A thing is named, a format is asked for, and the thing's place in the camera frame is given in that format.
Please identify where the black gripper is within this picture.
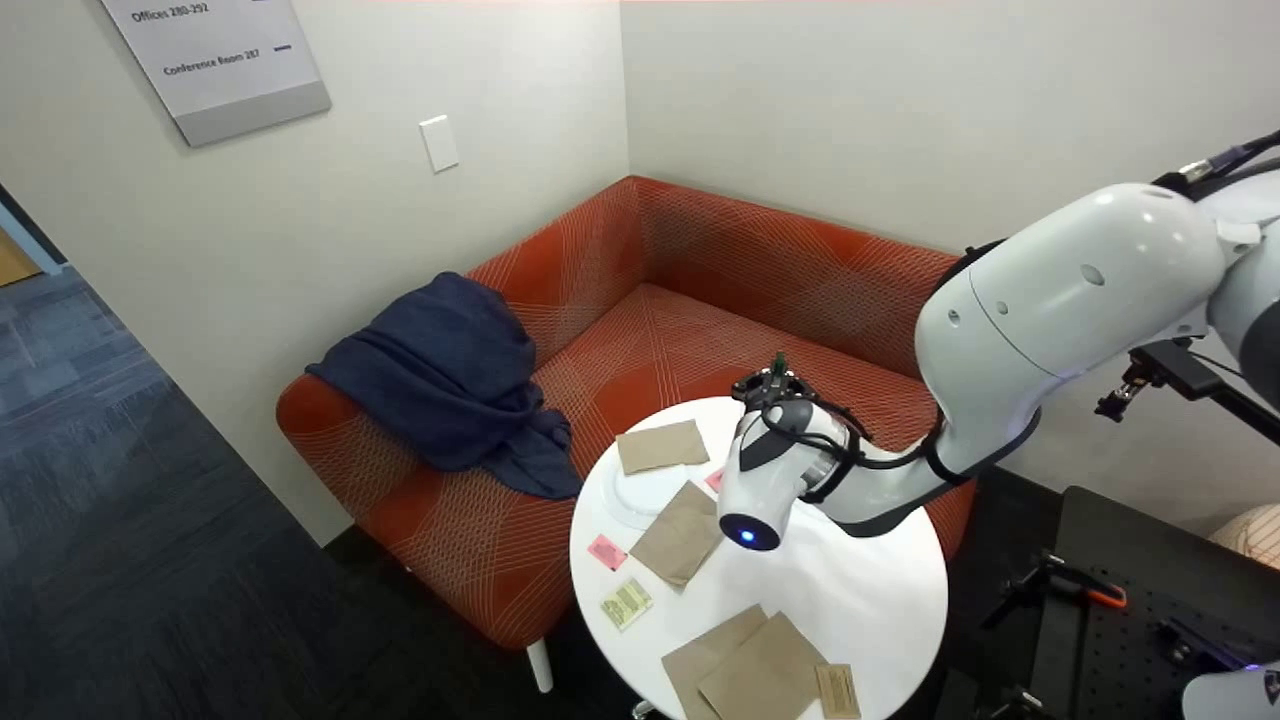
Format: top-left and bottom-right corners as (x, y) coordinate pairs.
(730, 357), (812, 473)

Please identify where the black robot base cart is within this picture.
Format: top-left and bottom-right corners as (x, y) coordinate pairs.
(983, 486), (1280, 720)

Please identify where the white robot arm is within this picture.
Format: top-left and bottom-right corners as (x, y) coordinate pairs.
(716, 142), (1280, 553)

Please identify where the brown napkin near cup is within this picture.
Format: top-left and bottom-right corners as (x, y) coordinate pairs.
(616, 420), (706, 478)

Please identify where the clear plastic lid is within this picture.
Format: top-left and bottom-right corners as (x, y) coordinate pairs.
(607, 467), (685, 528)

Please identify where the orange patterned sofa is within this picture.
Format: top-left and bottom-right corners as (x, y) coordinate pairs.
(275, 176), (952, 654)

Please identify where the brown napkin centre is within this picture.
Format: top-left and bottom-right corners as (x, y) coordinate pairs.
(630, 486), (721, 591)

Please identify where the round white table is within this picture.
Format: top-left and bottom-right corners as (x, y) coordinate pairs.
(567, 398), (948, 720)

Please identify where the pink sweetener packet far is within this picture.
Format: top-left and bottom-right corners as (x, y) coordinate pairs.
(587, 535), (628, 572)

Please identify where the green sweetener packet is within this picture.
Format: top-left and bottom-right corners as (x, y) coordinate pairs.
(598, 581), (652, 627)

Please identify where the large brown napkin stack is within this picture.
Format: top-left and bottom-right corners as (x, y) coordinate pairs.
(664, 605), (822, 720)

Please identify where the small brown packet table edge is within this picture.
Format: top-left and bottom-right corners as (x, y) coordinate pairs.
(815, 664), (859, 720)

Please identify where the navy blue jacket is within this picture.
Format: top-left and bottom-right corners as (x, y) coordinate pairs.
(312, 272), (580, 502)

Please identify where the orange handled clamp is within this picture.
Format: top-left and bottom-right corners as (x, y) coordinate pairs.
(983, 553), (1126, 627)

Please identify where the wall sign board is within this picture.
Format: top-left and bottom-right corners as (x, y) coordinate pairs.
(98, 0), (332, 149)

